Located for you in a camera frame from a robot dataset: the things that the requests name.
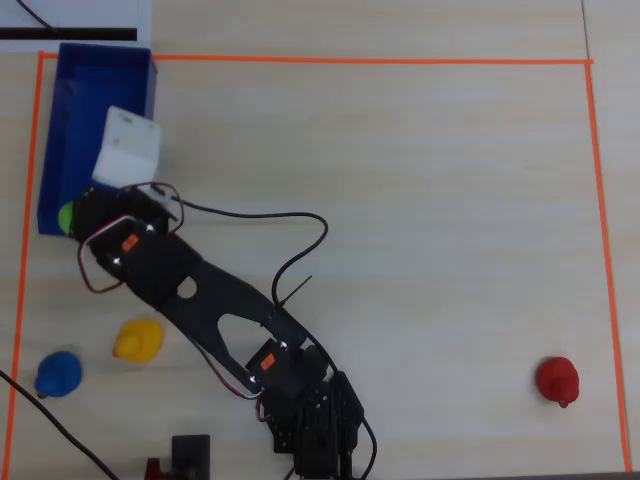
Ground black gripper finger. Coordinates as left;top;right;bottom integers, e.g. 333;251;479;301
69;188;97;240

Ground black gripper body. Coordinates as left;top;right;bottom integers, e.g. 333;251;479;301
87;184;181;237

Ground green rubber duck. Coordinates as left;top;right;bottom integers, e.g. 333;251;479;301
57;200;77;236

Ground blue plastic box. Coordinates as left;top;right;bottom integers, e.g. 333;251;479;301
37;42;159;236

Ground yellow rubber duck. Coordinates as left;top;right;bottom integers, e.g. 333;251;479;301
111;319;165;364

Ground blue rubber duck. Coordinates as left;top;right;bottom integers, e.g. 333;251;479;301
34;351;83;400

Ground red rubber duck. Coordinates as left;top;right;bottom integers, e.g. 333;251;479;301
536;356;581;410

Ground black strip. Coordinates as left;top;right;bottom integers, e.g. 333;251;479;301
0;27;138;42

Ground black zip tie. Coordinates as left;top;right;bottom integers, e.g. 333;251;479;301
276;274;314;309

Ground white paper sheet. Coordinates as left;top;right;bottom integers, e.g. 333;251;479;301
0;0;153;54

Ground black clamp block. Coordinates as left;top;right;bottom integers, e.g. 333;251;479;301
171;434;211;480

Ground orange tape border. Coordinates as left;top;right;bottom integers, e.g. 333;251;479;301
0;50;634;474

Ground red white black servo wire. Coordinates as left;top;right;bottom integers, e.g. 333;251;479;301
76;181;186;295
191;338;267;424

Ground white camera box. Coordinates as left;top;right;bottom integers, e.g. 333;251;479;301
91;105;163;191

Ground thin black cable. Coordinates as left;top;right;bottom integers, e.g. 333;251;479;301
16;0;59;33

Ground thick black cable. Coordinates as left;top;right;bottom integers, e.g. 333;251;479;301
0;369;121;480

